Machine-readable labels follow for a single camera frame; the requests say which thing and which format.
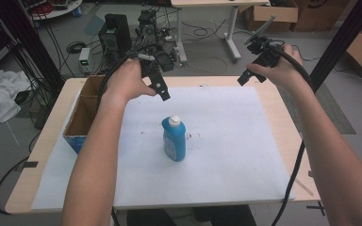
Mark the white cloth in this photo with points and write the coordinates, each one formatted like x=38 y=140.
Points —
x=0 y=94

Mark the blue bottle with white cap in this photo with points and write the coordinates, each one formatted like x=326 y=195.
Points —
x=174 y=141

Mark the black tape strip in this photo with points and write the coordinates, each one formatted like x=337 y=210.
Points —
x=28 y=164

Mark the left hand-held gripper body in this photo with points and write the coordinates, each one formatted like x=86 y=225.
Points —
x=152 y=67

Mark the person's left hand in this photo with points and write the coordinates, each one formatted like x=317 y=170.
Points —
x=127 y=80

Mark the open brown cardboard box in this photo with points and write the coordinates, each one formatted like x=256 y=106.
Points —
x=273 y=15

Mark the thin wooden stick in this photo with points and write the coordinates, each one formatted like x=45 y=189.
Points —
x=304 y=187

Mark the white power supply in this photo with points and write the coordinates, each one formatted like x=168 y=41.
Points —
x=84 y=59

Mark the person's right hand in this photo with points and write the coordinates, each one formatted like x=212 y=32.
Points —
x=283 y=73

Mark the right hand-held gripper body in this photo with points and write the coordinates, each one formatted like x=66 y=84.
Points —
x=264 y=50

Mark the person's dark trousers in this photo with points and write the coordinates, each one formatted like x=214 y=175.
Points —
x=201 y=216

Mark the round white table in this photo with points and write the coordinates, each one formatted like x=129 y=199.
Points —
x=59 y=8

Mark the black electronic device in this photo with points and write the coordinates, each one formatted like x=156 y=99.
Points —
x=147 y=23

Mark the blue-sided cardboard box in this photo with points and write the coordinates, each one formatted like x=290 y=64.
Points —
x=81 y=116

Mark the white desk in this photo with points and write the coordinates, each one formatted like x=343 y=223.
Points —
x=220 y=2

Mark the grey floor mat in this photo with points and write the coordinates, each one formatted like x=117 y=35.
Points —
x=326 y=109

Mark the black speaker box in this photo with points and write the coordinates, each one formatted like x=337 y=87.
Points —
x=114 y=33

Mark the white paper sheet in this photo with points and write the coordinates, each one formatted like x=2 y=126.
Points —
x=232 y=141

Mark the black metal post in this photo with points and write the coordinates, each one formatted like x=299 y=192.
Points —
x=34 y=47
x=339 y=44

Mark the large brown cardboard box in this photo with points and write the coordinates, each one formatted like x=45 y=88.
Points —
x=320 y=12

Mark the black tape cross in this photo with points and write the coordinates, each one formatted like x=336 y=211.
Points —
x=317 y=207

